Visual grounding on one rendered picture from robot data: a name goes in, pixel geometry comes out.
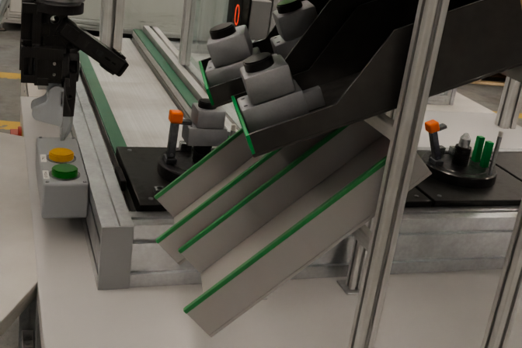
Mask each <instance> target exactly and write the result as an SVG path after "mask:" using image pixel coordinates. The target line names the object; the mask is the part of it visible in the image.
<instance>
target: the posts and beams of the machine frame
mask: <svg viewBox="0 0 522 348"><path fill-rule="evenodd" d="M521 105H522V83H521V82H518V81H516V80H514V79H512V78H509V77H506V81H505V84H504V87H503V93H502V96H501V100H500V103H499V109H498V112H497V115H496V120H495V125H497V126H500V127H501V128H503V129H509V128H510V129H516V125H517V120H518V117H519V114H520V108H521Z"/></svg>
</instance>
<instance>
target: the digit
mask: <svg viewBox="0 0 522 348"><path fill-rule="evenodd" d="M242 1H243V0H235V4H234V10H233V16H232V22H233V23H234V25H235V27H237V26H240V19H241V13H242Z"/></svg>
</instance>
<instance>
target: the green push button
mask: <svg viewBox="0 0 522 348"><path fill-rule="evenodd" d="M51 174H52V176H54V177H57V178H60V179H71V178H74V177H76V176H77V175H78V168H77V167H76V166H74V165H71V164H57V165H55V166H53V167H52V172H51Z"/></svg>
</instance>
